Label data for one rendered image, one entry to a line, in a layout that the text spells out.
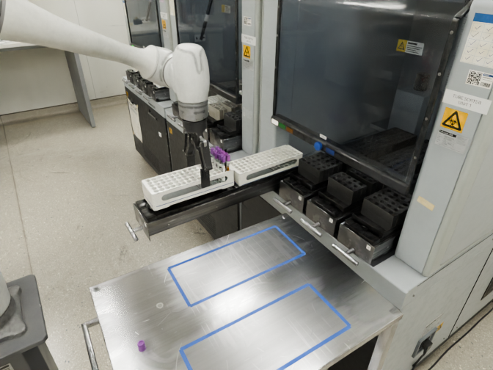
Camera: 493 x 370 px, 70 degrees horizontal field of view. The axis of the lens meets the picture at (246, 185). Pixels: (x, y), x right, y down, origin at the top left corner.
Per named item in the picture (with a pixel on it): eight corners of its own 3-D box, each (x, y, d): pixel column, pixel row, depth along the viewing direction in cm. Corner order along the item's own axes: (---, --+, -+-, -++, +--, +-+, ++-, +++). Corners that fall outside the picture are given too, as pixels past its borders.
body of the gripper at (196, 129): (177, 114, 111) (180, 142, 115) (188, 123, 105) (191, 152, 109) (199, 111, 114) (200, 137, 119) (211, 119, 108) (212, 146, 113)
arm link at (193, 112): (185, 106, 101) (187, 125, 104) (213, 100, 105) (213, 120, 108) (172, 97, 107) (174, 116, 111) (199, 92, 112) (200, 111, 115)
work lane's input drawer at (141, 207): (289, 167, 155) (290, 149, 150) (310, 181, 145) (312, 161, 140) (123, 224, 121) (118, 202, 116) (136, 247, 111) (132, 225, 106)
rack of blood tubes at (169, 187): (220, 172, 132) (220, 158, 129) (235, 185, 125) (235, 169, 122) (143, 196, 118) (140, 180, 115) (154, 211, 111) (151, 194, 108)
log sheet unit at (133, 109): (133, 134, 301) (125, 92, 282) (144, 146, 281) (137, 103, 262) (130, 135, 300) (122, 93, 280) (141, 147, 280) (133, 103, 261)
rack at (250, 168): (286, 157, 148) (287, 144, 145) (302, 167, 141) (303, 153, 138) (225, 177, 134) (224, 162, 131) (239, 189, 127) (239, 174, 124)
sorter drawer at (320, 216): (421, 165, 157) (427, 147, 152) (451, 178, 147) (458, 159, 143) (295, 220, 123) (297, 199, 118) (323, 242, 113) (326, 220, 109)
